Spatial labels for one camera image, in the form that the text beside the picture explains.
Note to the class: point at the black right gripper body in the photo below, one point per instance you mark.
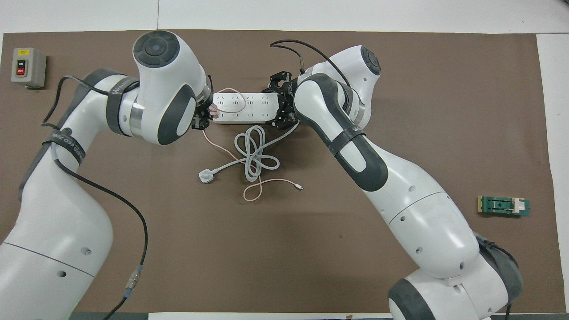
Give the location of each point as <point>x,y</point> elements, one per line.
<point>286,95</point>

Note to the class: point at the pink charger plug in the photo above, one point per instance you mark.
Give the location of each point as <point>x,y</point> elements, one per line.
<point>214,111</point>

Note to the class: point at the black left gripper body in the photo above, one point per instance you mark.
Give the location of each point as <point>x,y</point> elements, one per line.
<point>202,111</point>

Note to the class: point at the grey on-off switch box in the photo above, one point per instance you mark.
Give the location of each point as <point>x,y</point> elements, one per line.
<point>27,67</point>

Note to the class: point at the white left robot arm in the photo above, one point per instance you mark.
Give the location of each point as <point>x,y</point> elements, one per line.
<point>58,222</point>

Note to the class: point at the brown table mat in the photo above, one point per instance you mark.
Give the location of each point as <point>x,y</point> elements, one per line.
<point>311,249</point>

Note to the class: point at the white power strip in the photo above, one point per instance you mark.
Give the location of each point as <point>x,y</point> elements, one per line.
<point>253,109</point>

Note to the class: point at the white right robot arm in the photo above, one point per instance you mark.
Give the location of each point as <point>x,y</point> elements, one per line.
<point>418,209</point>

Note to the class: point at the green circuit board fixture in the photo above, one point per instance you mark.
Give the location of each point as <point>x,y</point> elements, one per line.
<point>502,206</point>

